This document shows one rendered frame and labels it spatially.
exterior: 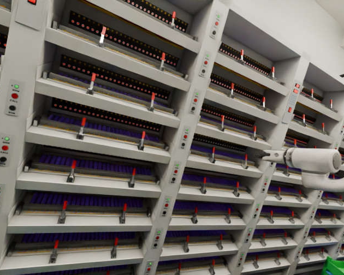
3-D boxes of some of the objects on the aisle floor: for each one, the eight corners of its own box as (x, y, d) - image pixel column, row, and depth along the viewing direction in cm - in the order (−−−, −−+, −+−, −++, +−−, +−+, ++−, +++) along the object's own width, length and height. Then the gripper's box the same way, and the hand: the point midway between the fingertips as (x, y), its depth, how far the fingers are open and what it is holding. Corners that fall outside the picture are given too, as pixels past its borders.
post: (234, 291, 132) (311, 56, 117) (224, 293, 128) (303, 50, 113) (217, 268, 150) (282, 62, 135) (208, 270, 147) (274, 57, 131)
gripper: (303, 151, 80) (266, 150, 97) (282, 145, 74) (246, 144, 91) (301, 168, 79) (264, 163, 96) (280, 163, 73) (244, 159, 90)
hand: (259, 155), depth 91 cm, fingers closed
